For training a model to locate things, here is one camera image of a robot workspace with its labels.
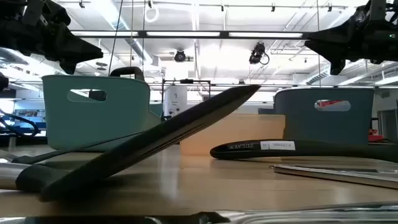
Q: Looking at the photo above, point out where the silver table knife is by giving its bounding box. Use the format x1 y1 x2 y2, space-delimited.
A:
24 201 398 224
272 167 398 190

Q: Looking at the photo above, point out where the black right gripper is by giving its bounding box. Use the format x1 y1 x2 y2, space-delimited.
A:
303 0 398 76

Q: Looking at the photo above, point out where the black camera with looped cable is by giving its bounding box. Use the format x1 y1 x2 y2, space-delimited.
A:
248 42 270 65

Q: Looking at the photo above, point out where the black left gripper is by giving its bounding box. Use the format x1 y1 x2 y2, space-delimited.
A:
0 0 104 75

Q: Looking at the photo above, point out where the thin hanging cord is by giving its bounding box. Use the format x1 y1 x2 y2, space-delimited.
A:
316 0 322 88
129 0 134 68

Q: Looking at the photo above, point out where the red object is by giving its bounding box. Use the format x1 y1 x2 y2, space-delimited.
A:
368 129 385 143

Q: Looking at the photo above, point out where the black looped cable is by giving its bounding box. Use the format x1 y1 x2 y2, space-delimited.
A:
0 108 40 138

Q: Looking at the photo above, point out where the black aluminium rig frame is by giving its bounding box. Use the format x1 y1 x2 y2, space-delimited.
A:
70 30 312 40

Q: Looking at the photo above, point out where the white hanging ring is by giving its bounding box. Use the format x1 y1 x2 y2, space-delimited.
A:
144 6 160 23

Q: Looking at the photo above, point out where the thin ceiling rail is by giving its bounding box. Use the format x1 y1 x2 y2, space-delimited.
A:
55 2 349 10

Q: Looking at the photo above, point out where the dark blue-grey plastic bin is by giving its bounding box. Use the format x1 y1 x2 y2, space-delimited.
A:
257 88 376 146

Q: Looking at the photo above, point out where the black round overhead camera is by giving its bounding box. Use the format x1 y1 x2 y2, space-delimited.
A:
174 49 187 63

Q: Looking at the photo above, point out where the distant black frame bar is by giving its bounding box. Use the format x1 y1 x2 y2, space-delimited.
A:
146 82 398 90

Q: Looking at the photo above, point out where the white cabinet machine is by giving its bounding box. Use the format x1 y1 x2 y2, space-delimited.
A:
164 86 188 118

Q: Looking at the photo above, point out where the teal green plastic bin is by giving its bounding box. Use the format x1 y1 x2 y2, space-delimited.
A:
42 74 164 151

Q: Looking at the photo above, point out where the black slotted spatula steel handle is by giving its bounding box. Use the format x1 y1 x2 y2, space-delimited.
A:
0 84 261 202

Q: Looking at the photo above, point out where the grey metal cabinet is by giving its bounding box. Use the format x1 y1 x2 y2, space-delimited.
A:
377 108 398 143

